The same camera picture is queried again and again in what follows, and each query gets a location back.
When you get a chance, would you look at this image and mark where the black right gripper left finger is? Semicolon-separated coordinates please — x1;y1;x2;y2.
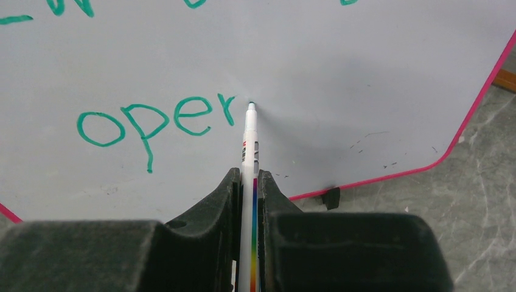
1;168;240;291

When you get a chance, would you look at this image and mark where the pink framed whiteboard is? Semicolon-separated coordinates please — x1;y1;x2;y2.
1;1;515;222

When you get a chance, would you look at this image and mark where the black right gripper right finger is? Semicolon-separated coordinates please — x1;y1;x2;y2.
257;170;454;291

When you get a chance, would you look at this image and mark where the wooden shelf rack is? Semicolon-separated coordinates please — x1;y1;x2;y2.
492;69;516;93

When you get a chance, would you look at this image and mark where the green white marker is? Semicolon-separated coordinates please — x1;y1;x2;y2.
235;102;260;291

